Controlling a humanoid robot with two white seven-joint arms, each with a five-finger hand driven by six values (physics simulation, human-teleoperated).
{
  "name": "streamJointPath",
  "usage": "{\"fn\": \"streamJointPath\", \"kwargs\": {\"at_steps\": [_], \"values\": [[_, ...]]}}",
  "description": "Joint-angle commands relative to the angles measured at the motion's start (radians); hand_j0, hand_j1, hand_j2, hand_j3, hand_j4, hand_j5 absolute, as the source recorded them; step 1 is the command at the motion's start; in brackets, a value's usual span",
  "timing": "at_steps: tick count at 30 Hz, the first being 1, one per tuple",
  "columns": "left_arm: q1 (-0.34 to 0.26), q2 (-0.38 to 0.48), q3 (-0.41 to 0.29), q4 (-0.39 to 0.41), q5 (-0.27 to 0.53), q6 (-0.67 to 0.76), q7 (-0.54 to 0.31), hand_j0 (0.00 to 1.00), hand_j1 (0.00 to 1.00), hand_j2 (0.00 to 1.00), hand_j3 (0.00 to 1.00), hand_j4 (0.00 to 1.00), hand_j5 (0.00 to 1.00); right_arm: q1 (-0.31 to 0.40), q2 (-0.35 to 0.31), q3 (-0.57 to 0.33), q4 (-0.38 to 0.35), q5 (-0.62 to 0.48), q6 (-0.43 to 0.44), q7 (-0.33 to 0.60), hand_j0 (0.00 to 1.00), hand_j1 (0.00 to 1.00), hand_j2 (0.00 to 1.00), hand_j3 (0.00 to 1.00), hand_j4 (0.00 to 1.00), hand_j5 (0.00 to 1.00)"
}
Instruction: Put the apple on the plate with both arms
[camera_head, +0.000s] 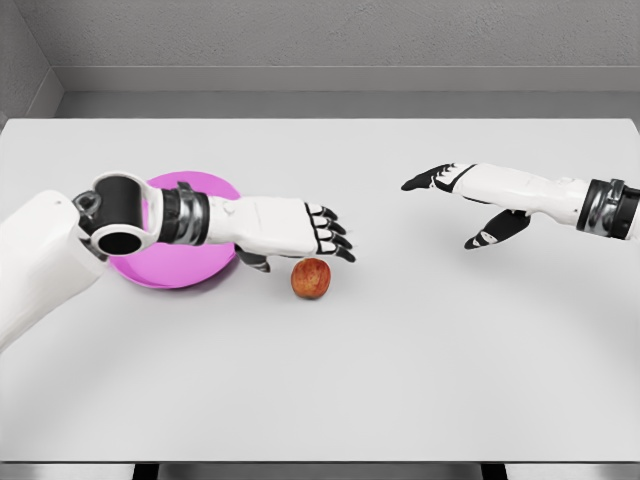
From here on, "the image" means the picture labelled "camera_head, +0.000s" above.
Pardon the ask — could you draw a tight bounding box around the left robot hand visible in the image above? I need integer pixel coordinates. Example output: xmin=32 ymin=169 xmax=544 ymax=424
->
xmin=234 ymin=197 xmax=357 ymax=274

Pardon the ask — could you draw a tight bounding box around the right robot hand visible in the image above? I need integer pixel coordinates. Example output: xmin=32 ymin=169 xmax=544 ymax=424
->
xmin=400 ymin=162 xmax=537 ymax=251

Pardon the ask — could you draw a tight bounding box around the red apple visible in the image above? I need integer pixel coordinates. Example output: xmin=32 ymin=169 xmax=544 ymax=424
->
xmin=291 ymin=258 xmax=333 ymax=301

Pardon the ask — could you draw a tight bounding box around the pink plate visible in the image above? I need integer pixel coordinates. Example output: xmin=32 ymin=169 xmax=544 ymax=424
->
xmin=108 ymin=171 xmax=243 ymax=291

